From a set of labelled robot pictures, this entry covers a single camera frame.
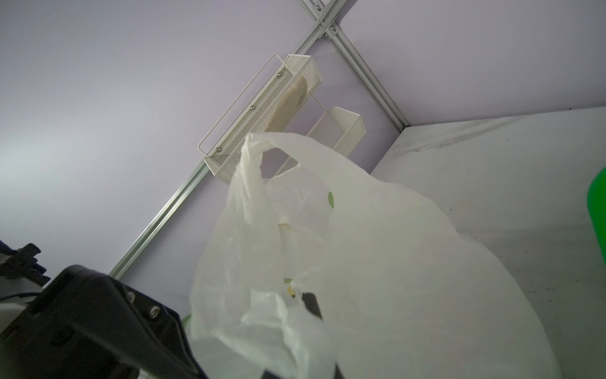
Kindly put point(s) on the upper white mesh shelf bin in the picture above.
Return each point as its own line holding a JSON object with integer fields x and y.
{"x": 250, "y": 112}

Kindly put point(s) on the white mesh shelf bin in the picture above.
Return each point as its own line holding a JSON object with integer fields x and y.
{"x": 339, "y": 129}
{"x": 250, "y": 112}

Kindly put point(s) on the green plastic fruit basket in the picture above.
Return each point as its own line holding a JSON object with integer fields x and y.
{"x": 596, "y": 204}

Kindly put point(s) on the lower white mesh shelf bin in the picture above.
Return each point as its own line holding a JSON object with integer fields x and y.
{"x": 339, "y": 129}

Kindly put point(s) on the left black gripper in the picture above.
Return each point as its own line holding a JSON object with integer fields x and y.
{"x": 86, "y": 324}

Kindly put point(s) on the beige cloth in bin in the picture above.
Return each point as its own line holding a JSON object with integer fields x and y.
{"x": 288, "y": 107}

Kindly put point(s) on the white plastic bag lemon print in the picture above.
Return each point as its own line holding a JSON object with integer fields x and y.
{"x": 402, "y": 294}

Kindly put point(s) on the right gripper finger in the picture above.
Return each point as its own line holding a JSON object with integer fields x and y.
{"x": 312, "y": 305}

